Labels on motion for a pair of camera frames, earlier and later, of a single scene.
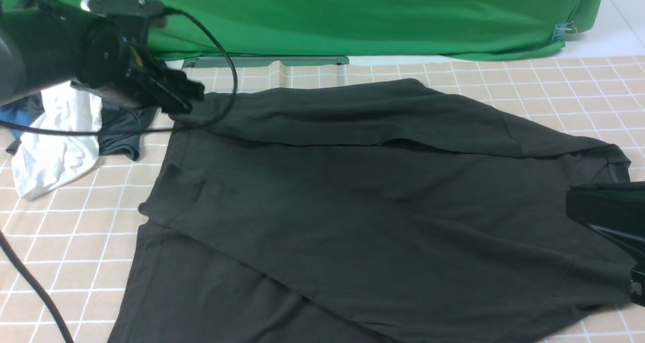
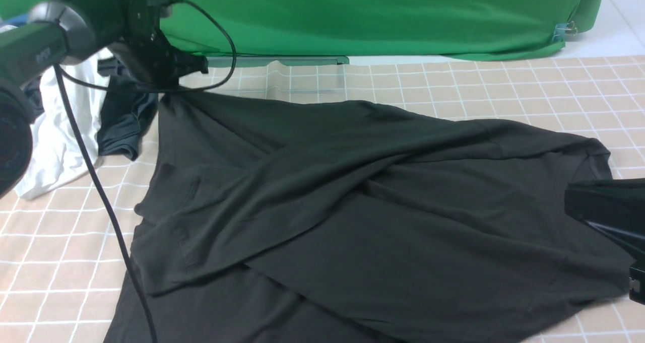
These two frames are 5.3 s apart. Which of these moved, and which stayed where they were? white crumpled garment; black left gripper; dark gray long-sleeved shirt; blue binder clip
Moved: black left gripper
Stayed: dark gray long-sleeved shirt; blue binder clip; white crumpled garment
